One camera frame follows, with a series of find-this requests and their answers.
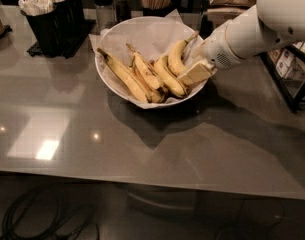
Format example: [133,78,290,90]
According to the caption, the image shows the white bowl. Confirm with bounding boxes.
[94,15,210,109]

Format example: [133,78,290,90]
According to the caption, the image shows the black cutlery holder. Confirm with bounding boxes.
[22,3,67,57]
[70,0,85,26]

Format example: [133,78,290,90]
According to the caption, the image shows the white plastic cutlery bundle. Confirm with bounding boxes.
[18,0,64,16]

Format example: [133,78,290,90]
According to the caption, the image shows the white condiment packets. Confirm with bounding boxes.
[268,48,305,81]

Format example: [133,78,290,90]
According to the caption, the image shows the black cable on floor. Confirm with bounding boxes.
[0,187,101,240]

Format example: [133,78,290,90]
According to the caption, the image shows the white paper liner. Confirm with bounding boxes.
[88,9,216,110]

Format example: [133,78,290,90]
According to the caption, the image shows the black capped shaker right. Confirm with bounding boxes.
[113,0,131,23]

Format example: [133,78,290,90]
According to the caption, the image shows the yellow banana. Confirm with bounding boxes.
[97,48,150,103]
[153,56,188,98]
[127,44,167,103]
[168,31,199,77]

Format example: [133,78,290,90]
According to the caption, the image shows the black capped shaker left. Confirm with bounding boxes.
[94,0,114,31]

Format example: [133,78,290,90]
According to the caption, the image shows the black capped shaker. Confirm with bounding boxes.
[94,0,114,31]
[113,0,131,23]

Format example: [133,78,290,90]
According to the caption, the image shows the black cutlery holder rear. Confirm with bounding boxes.
[70,0,85,26]

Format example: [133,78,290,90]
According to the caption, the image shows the black cutlery holder front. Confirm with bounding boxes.
[22,3,67,57]

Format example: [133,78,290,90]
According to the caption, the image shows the black wire condiment rack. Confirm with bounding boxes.
[260,42,305,112]

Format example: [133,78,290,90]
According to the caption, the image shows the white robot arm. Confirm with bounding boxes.
[179,0,305,85]

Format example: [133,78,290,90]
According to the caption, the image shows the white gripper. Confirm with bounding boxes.
[178,20,243,86]

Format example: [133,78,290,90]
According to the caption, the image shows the black napkin dispenser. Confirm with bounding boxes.
[199,1,247,38]

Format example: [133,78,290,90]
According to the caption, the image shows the brown paper napkins stack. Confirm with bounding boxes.
[206,0,256,27]

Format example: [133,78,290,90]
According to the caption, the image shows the black rubber mat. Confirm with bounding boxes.
[27,19,95,58]

